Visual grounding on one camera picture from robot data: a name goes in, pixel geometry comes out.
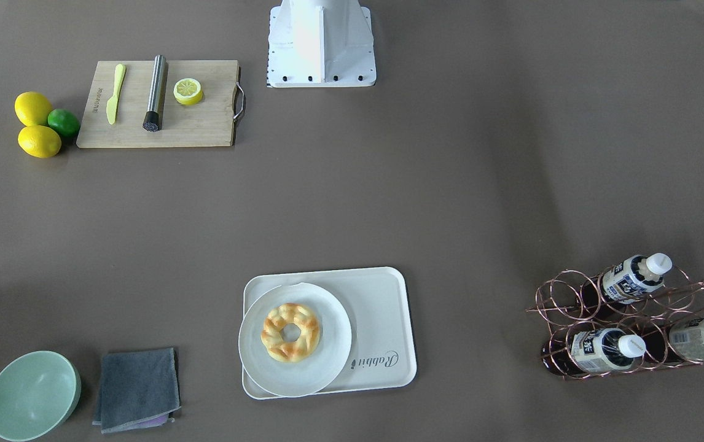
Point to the white round plate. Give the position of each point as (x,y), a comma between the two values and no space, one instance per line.
(314,372)

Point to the mint green bowl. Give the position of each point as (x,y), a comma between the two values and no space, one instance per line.
(38,392)

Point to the yellow plastic knife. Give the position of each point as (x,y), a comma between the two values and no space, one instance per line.
(112,104)

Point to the half lemon slice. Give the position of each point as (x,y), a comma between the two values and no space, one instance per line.
(188,91)

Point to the copper wire bottle rack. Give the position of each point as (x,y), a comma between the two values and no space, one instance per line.
(560,303)

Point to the white rectangular tray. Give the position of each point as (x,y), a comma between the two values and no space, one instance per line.
(382,352)

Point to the braided ring bread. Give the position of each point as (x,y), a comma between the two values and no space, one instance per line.
(300,348)

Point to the upper yellow lemon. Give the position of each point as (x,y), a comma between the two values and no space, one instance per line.
(32,108)

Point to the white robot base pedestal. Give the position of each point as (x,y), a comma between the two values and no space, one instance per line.
(314,44)

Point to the wooden cutting board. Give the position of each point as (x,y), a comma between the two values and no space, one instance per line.
(209,123)

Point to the grey folded cloth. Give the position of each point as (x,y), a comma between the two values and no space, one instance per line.
(137,390)

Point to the lower yellow lemon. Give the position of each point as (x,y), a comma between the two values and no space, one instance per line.
(40,141)

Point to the yellow lemon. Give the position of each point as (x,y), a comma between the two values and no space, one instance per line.
(40,141)
(32,108)

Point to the green lime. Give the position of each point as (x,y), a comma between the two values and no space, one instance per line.
(63,122)

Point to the steel muddler rod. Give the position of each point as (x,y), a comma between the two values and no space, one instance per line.
(152,119)

